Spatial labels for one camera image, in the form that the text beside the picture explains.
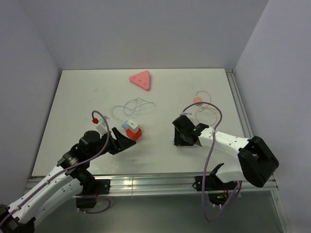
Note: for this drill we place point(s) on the white charger plug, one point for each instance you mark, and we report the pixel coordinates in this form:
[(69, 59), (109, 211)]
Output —
[(132, 126)]

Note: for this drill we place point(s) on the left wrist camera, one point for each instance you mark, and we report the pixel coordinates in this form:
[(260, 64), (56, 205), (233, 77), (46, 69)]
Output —
[(101, 125)]

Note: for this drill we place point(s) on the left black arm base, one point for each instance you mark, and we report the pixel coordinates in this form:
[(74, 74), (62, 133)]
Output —
[(93, 194)]

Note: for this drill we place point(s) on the pink triangular power strip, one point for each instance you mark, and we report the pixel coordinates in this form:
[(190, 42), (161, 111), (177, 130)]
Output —
[(142, 80)]

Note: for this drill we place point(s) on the aluminium front rail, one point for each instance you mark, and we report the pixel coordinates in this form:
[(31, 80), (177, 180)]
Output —
[(154, 184)]

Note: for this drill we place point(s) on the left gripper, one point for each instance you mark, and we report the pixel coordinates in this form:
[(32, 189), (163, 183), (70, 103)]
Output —
[(121, 143)]

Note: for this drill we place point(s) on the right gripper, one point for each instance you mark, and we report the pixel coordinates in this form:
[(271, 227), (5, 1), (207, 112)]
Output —
[(178, 140)]

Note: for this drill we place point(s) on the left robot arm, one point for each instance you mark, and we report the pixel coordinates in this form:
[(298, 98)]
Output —
[(70, 177)]

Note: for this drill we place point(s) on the aluminium right rail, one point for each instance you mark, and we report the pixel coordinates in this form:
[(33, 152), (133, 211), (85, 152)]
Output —
[(275, 194)]

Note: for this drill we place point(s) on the aluminium rail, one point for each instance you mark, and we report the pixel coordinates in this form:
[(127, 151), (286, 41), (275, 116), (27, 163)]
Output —
[(275, 194), (154, 184)]

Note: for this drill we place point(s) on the light blue charger plug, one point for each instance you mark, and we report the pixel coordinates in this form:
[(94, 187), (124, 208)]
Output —
[(125, 125)]

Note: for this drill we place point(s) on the orange pink charger plug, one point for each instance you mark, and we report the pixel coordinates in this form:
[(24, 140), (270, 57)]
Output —
[(197, 100)]

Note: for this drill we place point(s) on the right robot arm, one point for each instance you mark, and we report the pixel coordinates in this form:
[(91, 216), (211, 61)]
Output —
[(256, 162)]

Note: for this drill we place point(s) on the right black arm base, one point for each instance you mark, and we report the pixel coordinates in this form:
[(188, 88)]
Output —
[(209, 184)]

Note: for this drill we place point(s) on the red cube socket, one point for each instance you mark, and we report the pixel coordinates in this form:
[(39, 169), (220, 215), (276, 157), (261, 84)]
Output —
[(132, 135)]

